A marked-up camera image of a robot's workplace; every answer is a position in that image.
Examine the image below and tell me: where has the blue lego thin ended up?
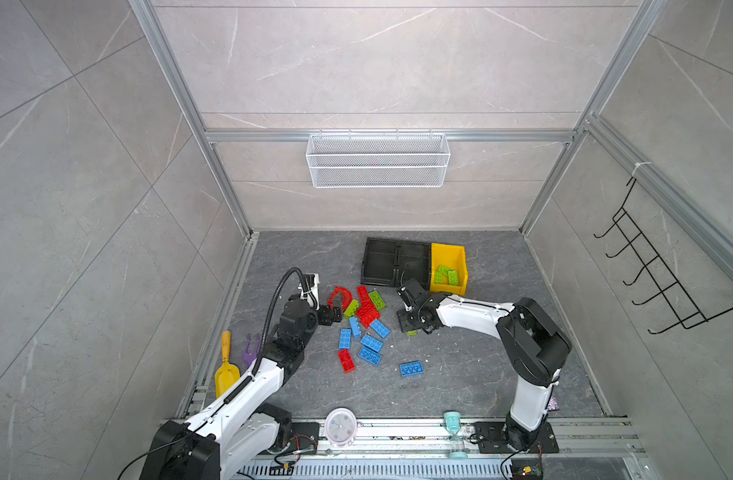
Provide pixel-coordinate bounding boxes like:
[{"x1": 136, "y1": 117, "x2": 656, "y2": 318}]
[{"x1": 350, "y1": 316, "x2": 362, "y2": 340}]

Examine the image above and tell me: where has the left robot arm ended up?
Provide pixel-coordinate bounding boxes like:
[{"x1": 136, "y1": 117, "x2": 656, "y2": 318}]
[{"x1": 140, "y1": 297, "x2": 342, "y2": 479}]

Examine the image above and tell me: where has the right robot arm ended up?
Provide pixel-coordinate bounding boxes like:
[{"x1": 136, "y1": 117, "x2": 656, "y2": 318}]
[{"x1": 397, "y1": 279, "x2": 572, "y2": 451}]

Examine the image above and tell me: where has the green lego beside arch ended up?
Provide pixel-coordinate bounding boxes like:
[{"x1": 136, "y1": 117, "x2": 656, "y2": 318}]
[{"x1": 344, "y1": 300, "x2": 360, "y2": 318}]

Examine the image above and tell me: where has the right black storage bin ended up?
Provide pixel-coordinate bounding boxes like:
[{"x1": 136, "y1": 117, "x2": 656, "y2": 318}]
[{"x1": 396, "y1": 241, "x2": 431, "y2": 290}]

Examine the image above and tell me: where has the red lego brick stack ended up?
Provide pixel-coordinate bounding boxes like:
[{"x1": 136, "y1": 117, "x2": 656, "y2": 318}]
[{"x1": 356, "y1": 286, "x2": 380, "y2": 328}]

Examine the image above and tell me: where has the red arch lego piece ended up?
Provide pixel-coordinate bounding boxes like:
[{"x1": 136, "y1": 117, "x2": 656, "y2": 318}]
[{"x1": 328, "y1": 286, "x2": 354, "y2": 312}]

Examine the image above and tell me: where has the yellow storage bin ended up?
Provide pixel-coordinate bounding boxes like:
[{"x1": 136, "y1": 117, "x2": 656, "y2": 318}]
[{"x1": 429, "y1": 243, "x2": 468, "y2": 296}]

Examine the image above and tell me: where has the purple toy tool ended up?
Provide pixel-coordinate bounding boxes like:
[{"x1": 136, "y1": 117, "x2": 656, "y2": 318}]
[{"x1": 242, "y1": 334, "x2": 262, "y2": 367}]

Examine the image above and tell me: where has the red lego brick lower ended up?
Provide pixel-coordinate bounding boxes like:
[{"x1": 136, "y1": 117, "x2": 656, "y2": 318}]
[{"x1": 338, "y1": 349, "x2": 356, "y2": 373}]

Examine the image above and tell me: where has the yellow toy shovel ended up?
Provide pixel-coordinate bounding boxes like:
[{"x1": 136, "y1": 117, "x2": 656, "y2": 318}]
[{"x1": 214, "y1": 331, "x2": 242, "y2": 397}]

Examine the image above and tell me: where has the white round timer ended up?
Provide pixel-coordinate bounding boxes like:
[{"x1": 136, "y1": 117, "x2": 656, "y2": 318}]
[{"x1": 324, "y1": 407, "x2": 358, "y2": 447}]

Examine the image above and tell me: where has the teal hourglass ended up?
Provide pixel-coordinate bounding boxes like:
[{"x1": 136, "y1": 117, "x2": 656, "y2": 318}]
[{"x1": 443, "y1": 411, "x2": 467, "y2": 459}]

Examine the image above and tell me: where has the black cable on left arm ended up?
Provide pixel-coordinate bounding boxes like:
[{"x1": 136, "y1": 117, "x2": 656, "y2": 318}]
[{"x1": 254, "y1": 266, "x2": 310, "y2": 367}]

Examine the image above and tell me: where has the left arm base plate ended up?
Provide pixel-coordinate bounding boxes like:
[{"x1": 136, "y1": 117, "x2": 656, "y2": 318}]
[{"x1": 264, "y1": 421, "x2": 320, "y2": 455}]

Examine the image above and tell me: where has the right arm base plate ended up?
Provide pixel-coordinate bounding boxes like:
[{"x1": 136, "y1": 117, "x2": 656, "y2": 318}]
[{"x1": 469, "y1": 421, "x2": 559, "y2": 454}]

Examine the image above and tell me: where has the white wire mesh basket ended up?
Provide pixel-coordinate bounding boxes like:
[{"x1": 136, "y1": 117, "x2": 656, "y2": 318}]
[{"x1": 306, "y1": 133, "x2": 451, "y2": 188}]

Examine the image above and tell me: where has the black wire hook rack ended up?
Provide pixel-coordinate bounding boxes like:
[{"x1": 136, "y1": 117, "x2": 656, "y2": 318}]
[{"x1": 593, "y1": 177, "x2": 733, "y2": 336}]

